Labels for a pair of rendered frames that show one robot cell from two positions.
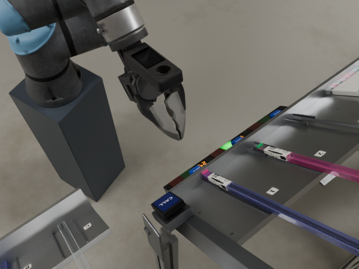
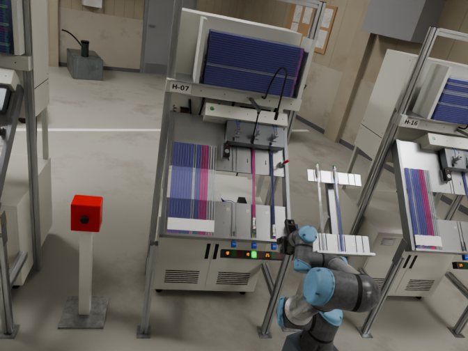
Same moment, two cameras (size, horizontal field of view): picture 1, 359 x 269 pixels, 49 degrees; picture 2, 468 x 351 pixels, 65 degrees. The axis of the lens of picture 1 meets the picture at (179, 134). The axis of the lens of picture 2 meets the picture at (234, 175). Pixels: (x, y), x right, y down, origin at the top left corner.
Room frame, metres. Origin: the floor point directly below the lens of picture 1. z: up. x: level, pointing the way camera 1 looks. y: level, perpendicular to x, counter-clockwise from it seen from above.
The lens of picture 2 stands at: (1.94, 0.34, 1.81)
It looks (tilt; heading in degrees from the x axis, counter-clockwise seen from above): 25 degrees down; 203
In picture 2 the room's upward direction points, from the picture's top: 12 degrees clockwise
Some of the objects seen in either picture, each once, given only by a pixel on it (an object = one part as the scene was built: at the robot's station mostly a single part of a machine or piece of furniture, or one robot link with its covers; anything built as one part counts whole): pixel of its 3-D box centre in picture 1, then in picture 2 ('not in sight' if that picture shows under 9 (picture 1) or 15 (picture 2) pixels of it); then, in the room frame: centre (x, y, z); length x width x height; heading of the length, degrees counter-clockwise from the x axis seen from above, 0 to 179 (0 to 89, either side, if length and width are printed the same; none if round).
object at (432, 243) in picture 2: not in sight; (414, 221); (-0.78, 0.64, 0.65); 1.01 x 0.73 x 1.29; 37
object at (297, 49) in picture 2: not in sight; (251, 64); (0.03, -0.51, 1.52); 0.51 x 0.13 x 0.27; 127
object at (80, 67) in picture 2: not in sight; (80, 53); (-3.21, -5.49, 0.40); 0.83 x 0.67 x 0.80; 57
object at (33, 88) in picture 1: (50, 73); (317, 338); (0.67, 0.34, 0.60); 0.15 x 0.15 x 0.10
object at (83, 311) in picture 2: not in sight; (86, 260); (0.77, -0.92, 0.39); 0.24 x 0.24 x 0.78; 37
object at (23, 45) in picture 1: (39, 39); (324, 317); (0.67, 0.33, 0.72); 0.13 x 0.12 x 0.14; 116
